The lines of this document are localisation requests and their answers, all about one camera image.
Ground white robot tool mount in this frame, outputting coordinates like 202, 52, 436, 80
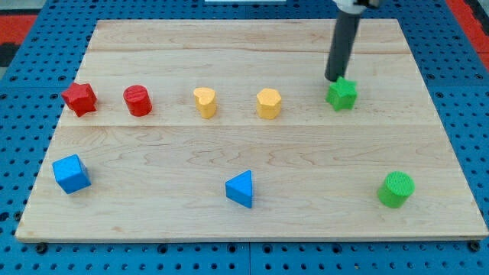
333, 0, 381, 15

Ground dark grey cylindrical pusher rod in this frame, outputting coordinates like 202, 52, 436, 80
325, 11, 361, 82

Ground green star block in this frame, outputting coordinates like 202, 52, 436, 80
325, 76, 358, 112

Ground yellow hexagon block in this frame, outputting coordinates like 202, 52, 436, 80
256, 88, 282, 119

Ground red star block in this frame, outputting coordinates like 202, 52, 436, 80
61, 82, 97, 117

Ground yellow heart block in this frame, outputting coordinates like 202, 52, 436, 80
193, 87, 217, 119

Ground light wooden board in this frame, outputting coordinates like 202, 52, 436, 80
15, 19, 488, 243

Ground green cylinder block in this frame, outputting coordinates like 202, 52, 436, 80
377, 171, 416, 209

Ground blue triangle block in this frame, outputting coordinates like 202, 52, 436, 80
225, 170, 253, 209

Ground red cylinder block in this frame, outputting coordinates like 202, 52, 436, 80
123, 85, 152, 117

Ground blue cube block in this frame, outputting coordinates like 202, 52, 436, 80
52, 154, 92, 194

